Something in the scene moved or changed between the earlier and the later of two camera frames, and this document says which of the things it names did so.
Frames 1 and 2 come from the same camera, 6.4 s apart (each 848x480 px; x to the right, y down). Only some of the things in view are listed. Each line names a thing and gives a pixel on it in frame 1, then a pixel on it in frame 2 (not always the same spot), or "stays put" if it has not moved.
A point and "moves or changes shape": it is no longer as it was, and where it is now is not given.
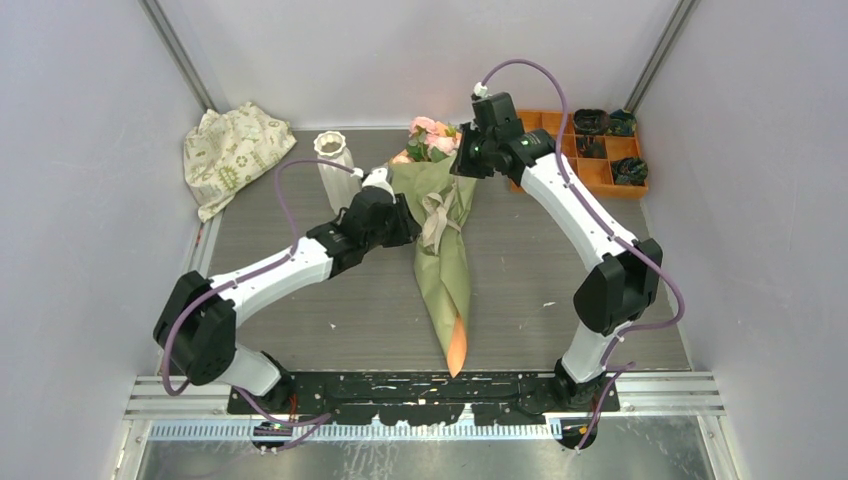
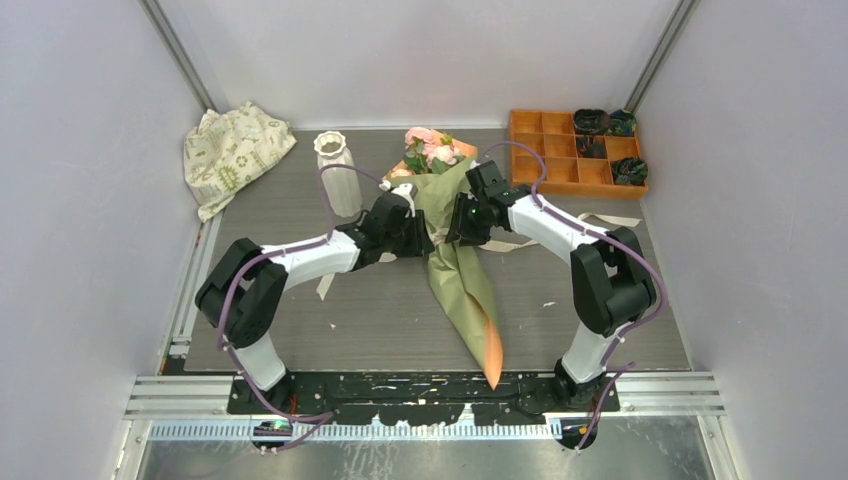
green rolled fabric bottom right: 631,171 stays put
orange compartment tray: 588,158 stays put
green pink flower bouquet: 423,178 moves or changes shape
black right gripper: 461,166 to 459,226
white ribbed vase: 339,183 stays put
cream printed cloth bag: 226,148 stays put
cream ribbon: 435,212 to 518,242
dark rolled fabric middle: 590,147 stays put
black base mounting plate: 415,398 stays put
